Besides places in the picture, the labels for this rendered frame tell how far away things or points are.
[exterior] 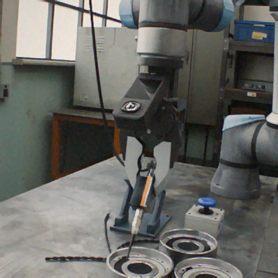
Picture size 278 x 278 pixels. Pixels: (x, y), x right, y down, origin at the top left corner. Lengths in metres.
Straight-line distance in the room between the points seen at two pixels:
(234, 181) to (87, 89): 2.09
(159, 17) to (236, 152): 0.60
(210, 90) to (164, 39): 3.86
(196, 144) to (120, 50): 2.18
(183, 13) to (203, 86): 3.87
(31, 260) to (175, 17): 0.46
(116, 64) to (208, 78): 1.73
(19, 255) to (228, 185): 0.62
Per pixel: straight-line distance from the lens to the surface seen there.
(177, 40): 0.58
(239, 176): 1.10
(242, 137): 1.07
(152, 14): 0.58
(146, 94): 0.54
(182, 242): 0.73
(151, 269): 0.64
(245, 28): 4.13
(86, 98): 3.03
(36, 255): 0.71
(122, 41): 2.90
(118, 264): 0.63
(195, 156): 4.79
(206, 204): 0.82
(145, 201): 0.59
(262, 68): 4.59
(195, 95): 4.47
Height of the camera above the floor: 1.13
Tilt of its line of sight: 11 degrees down
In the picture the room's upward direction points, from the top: 4 degrees clockwise
